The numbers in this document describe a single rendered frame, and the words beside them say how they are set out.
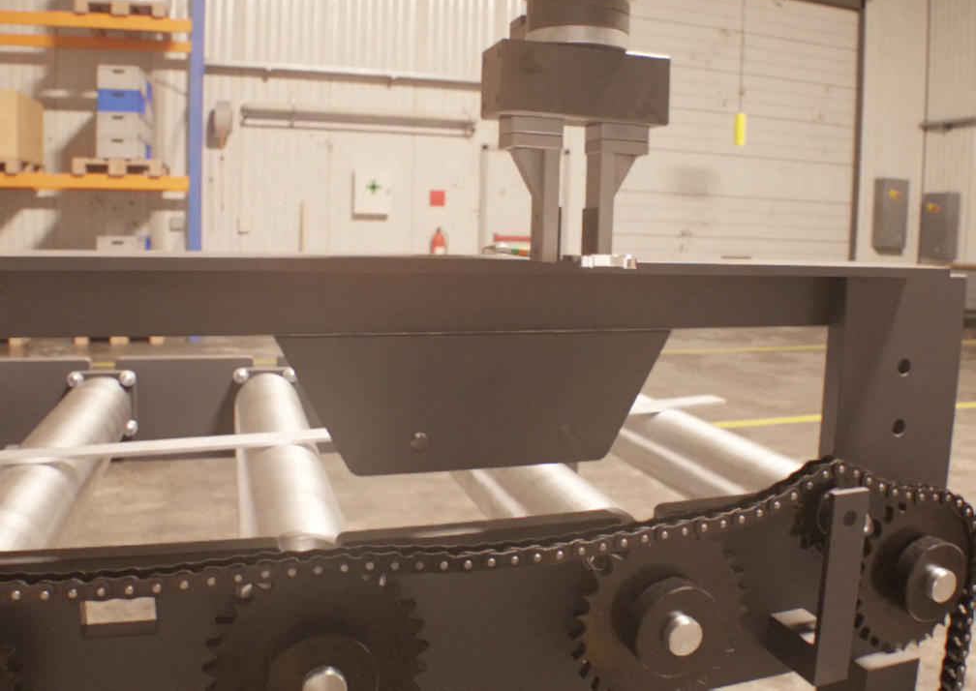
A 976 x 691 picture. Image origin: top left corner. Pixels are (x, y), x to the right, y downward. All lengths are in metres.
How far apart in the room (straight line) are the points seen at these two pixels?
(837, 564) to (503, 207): 9.44
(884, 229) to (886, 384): 12.21
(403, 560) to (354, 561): 0.04
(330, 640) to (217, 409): 1.02
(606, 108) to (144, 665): 0.55
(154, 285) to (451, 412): 0.26
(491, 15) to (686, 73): 2.73
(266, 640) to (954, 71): 13.49
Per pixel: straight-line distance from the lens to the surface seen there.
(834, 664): 0.86
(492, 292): 0.69
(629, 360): 0.73
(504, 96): 0.56
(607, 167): 0.60
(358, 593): 0.65
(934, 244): 13.41
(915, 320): 0.91
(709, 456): 1.13
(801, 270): 0.74
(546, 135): 0.58
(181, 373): 1.60
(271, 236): 9.67
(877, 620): 0.92
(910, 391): 0.92
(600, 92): 0.59
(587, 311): 0.72
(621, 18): 0.60
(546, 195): 0.58
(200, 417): 1.61
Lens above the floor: 1.19
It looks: 6 degrees down
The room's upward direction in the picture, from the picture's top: 2 degrees clockwise
